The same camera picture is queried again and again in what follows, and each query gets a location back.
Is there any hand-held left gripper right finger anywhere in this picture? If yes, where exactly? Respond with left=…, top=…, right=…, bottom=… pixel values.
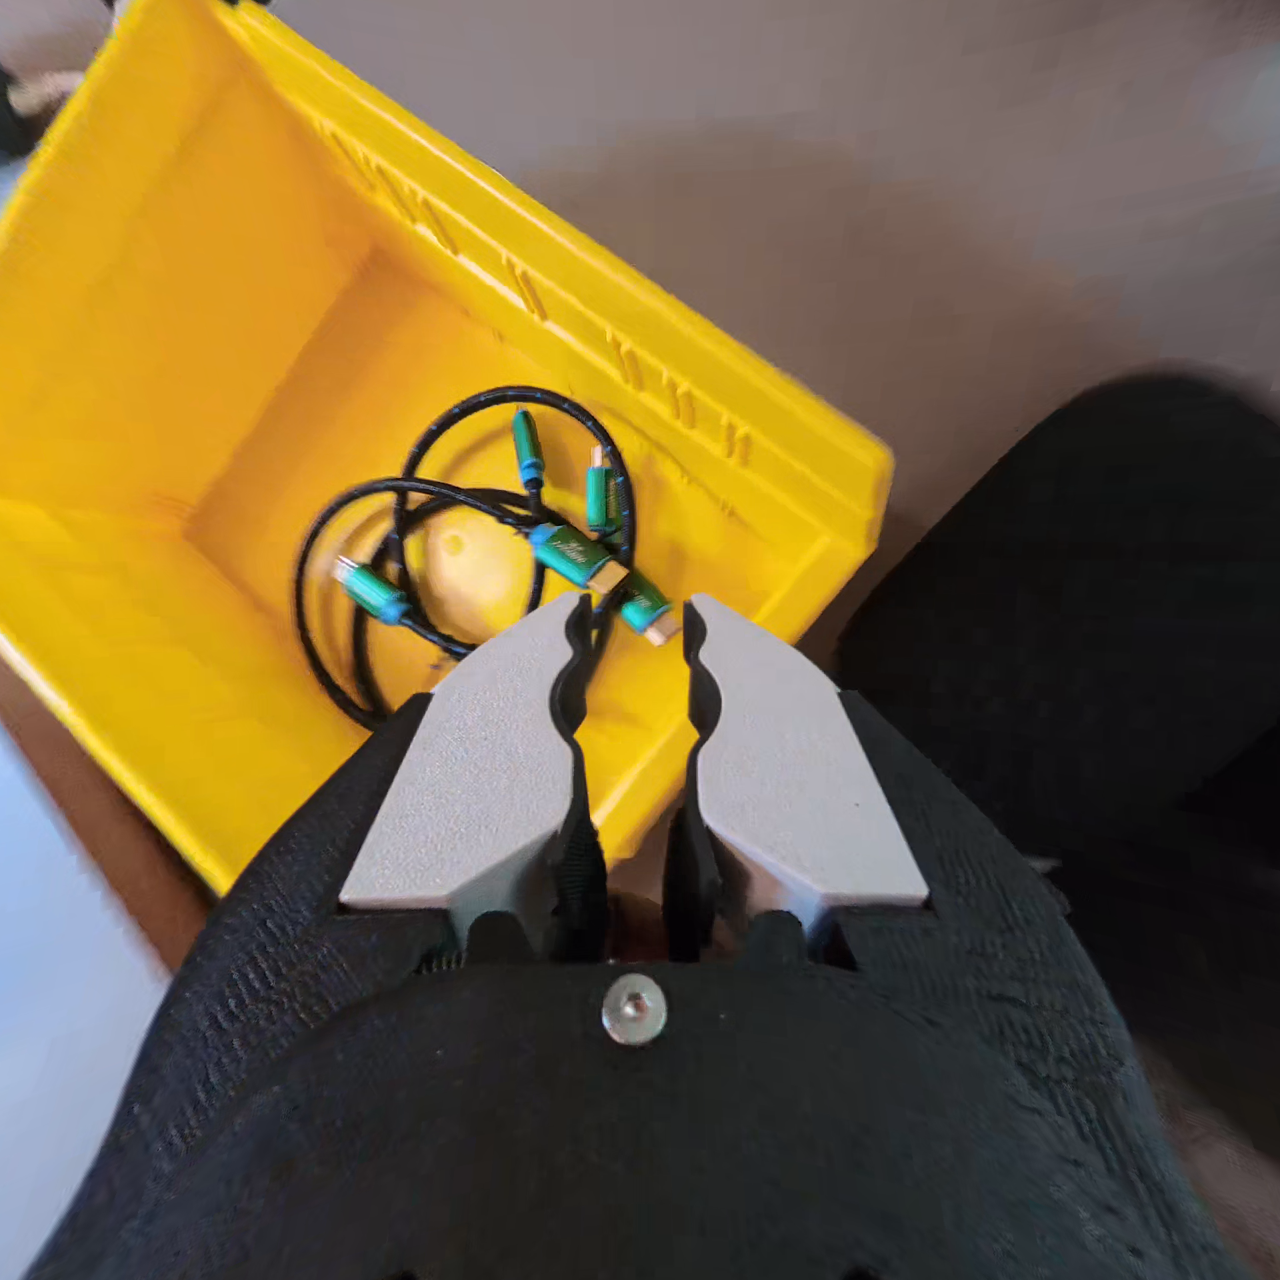
left=663, top=592, right=933, bottom=961

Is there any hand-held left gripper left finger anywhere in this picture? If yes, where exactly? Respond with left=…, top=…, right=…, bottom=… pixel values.
left=337, top=589, right=612, bottom=964

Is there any yellow plastic bin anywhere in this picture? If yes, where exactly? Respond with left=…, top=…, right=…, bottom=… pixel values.
left=0, top=0, right=896, bottom=896

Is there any grey desk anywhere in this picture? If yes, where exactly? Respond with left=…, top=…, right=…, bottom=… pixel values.
left=0, top=0, right=1280, bottom=976

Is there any black wrist rest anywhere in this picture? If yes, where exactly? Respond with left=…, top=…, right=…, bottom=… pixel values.
left=835, top=372, right=1280, bottom=881

